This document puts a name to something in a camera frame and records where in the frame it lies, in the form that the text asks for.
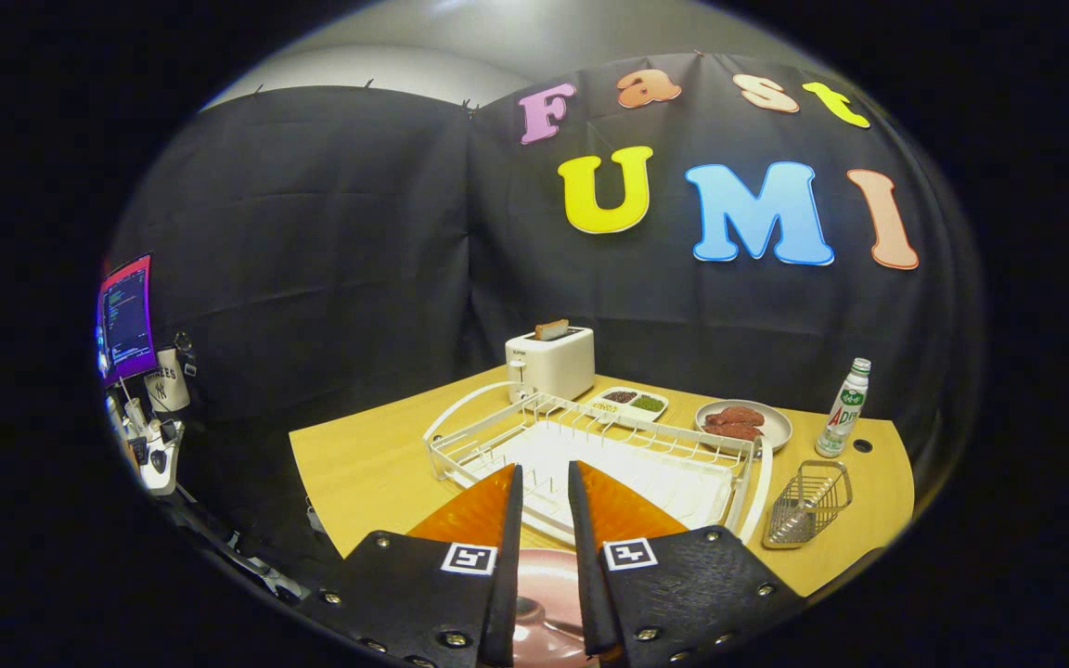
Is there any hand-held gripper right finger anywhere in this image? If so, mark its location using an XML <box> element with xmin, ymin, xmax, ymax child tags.
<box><xmin>568</xmin><ymin>461</ymin><xmax>809</xmax><ymax>667</ymax></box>

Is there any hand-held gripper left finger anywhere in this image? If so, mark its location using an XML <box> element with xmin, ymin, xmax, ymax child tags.
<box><xmin>298</xmin><ymin>464</ymin><xmax>524</xmax><ymax>668</ymax></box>

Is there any pink plate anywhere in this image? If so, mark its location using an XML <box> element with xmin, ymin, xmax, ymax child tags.
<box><xmin>511</xmin><ymin>547</ymin><xmax>605</xmax><ymax>668</ymax></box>

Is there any white wire dish rack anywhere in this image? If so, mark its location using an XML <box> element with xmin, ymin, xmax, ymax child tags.
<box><xmin>423</xmin><ymin>380</ymin><xmax>774</xmax><ymax>548</ymax></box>

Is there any metal wire basket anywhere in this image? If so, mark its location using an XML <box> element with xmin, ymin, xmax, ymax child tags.
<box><xmin>762</xmin><ymin>459</ymin><xmax>854</xmax><ymax>550</ymax></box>

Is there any grey round plate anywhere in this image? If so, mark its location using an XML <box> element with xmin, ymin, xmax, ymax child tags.
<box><xmin>694</xmin><ymin>399</ymin><xmax>793</xmax><ymax>456</ymax></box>

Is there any white divided bean tray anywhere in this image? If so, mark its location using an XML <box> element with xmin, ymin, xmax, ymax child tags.
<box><xmin>587</xmin><ymin>386</ymin><xmax>670</xmax><ymax>423</ymax></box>

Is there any white toaster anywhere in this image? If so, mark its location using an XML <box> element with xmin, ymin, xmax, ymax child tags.
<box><xmin>505</xmin><ymin>327</ymin><xmax>596</xmax><ymax>405</ymax></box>

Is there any white green-label drink bottle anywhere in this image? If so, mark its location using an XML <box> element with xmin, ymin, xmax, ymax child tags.
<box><xmin>815</xmin><ymin>357</ymin><xmax>872</xmax><ymax>459</ymax></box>

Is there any black backdrop cloth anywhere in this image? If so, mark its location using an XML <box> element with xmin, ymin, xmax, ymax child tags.
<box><xmin>108</xmin><ymin>51</ymin><xmax>981</xmax><ymax>576</ymax></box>

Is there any computer monitor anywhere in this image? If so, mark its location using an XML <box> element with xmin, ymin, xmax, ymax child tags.
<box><xmin>97</xmin><ymin>253</ymin><xmax>160</xmax><ymax>388</ymax></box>

